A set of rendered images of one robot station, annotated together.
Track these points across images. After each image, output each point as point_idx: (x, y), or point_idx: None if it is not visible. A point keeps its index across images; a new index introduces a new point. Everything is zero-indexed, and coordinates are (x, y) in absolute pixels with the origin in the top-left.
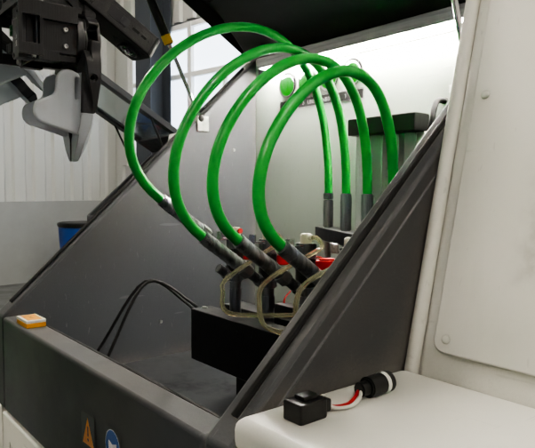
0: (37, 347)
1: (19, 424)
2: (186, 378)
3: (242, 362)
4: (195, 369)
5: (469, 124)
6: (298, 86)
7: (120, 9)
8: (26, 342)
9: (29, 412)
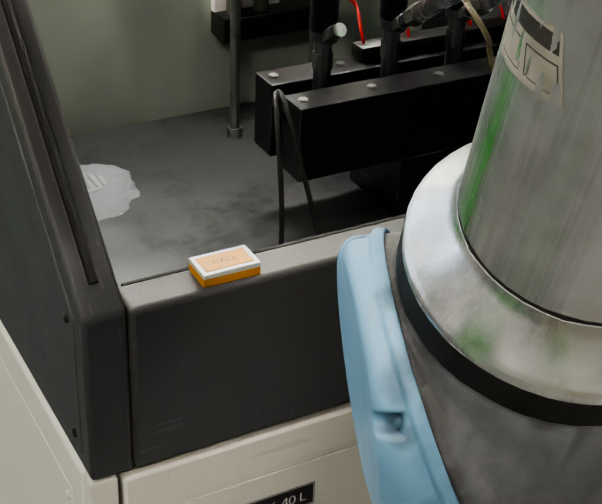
0: (333, 273)
1: (207, 449)
2: (177, 240)
3: (414, 135)
4: (130, 229)
5: None
6: None
7: None
8: (276, 292)
9: (284, 392)
